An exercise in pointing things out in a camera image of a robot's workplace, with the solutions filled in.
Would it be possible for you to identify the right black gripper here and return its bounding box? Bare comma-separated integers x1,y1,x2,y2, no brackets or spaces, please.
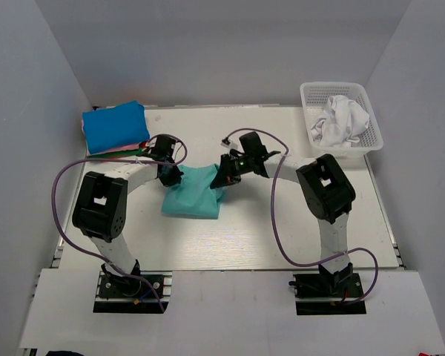
211,153,254,188

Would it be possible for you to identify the teal t shirt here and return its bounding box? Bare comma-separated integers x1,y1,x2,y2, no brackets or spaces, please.
161,164,225,220

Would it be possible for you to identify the white t shirt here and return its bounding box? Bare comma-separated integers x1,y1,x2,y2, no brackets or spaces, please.
310,95,370,148

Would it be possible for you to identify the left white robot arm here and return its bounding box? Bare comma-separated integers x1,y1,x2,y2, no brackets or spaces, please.
72,135,183,296

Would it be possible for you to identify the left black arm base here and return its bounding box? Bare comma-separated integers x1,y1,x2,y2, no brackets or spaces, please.
93,271,172,314

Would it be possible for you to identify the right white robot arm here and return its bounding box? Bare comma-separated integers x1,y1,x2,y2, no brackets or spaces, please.
210,130,356,296

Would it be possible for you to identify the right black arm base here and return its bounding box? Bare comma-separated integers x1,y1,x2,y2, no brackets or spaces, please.
289,273,366,316

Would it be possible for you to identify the green folded t shirt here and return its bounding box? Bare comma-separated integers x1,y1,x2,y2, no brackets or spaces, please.
86,148,144,160

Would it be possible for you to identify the red folded t shirt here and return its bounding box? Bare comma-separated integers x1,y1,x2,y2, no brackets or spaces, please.
92,141,147,159

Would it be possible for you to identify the pink folded t shirt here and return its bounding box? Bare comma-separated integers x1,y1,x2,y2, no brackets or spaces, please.
80,120,144,156

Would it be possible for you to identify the blue folded t shirt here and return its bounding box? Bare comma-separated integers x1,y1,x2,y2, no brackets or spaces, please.
82,101,150,155

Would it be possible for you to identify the white plastic basket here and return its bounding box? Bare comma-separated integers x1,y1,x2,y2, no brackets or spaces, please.
300,82,383,158

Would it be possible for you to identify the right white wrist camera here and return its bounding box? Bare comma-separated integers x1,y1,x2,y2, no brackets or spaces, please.
221,137,243,156

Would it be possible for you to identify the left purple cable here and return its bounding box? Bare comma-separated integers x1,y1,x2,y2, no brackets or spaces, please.
51,133,189,312

